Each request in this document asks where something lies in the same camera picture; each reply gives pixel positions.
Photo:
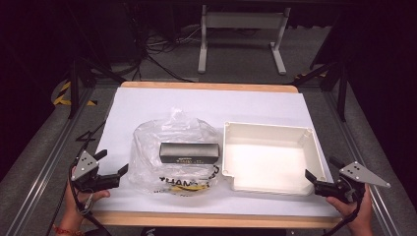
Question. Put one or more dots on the black metal stand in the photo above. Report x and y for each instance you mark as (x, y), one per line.
(74, 88)
(342, 91)

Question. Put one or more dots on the white table sheet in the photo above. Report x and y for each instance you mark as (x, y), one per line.
(196, 105)

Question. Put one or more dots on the white plastic container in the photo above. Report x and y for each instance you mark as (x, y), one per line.
(268, 164)

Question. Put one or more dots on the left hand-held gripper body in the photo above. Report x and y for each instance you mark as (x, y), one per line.
(84, 165)

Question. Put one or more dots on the clear plastic bag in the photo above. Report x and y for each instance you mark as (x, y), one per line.
(147, 157)

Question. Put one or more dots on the white metal desk frame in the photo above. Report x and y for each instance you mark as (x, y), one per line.
(242, 20)

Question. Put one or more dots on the black rectangular box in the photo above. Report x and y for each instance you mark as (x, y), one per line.
(188, 151)

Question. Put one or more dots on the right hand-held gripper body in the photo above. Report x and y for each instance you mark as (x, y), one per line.
(355, 175)

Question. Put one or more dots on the aluminium floor rail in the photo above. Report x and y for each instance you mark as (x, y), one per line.
(49, 160)
(348, 137)

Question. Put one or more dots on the person's right hand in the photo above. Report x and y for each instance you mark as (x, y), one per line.
(359, 214)

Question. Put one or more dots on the yellow black hazard tape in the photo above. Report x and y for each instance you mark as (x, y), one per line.
(62, 100)

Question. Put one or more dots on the person's left hand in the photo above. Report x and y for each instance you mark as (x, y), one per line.
(74, 209)

